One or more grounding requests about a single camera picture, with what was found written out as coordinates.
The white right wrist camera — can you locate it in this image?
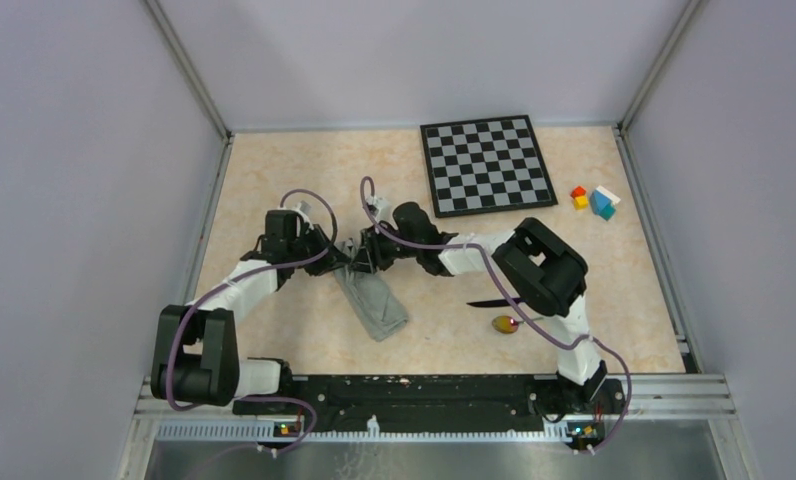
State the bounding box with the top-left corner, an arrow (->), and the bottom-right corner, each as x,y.
365,196 -> 392,222

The teal wooden block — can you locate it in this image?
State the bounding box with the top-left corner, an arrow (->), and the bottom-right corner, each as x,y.
598,204 -> 616,221

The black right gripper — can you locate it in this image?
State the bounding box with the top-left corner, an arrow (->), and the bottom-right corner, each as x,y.
348,222 -> 421,276

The grey cloth napkin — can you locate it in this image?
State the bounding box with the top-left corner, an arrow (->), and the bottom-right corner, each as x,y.
333,266 -> 410,342

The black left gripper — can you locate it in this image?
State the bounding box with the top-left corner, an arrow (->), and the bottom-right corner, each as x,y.
287,223 -> 351,276

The iridescent metal spoon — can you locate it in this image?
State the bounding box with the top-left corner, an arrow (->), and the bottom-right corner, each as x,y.
491,315 -> 546,334

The yellow wooden block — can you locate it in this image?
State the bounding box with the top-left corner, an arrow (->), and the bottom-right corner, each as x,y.
573,195 -> 590,210

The blue wooden block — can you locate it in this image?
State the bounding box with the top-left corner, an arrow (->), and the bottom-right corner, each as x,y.
589,190 -> 613,216

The white wooden block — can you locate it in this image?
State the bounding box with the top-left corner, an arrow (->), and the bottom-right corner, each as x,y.
595,185 -> 621,205

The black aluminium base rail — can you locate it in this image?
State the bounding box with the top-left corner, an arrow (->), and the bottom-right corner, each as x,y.
132,374 -> 731,458

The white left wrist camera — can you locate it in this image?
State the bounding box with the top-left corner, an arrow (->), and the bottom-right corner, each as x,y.
293,201 -> 312,224

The black and grey chessboard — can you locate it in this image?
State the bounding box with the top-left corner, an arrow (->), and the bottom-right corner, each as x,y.
419,114 -> 558,218

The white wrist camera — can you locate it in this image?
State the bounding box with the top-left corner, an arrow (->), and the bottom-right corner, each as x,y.
293,201 -> 312,224
365,196 -> 392,222

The dark purple knife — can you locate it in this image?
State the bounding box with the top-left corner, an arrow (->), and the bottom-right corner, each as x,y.
467,297 -> 523,308

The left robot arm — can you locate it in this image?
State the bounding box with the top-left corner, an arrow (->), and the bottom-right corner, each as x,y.
150,209 -> 350,414

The red wooden block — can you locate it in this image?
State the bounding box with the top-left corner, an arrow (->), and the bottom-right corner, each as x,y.
570,186 -> 587,198

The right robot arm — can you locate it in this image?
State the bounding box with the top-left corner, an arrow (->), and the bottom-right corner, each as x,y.
353,196 -> 607,412

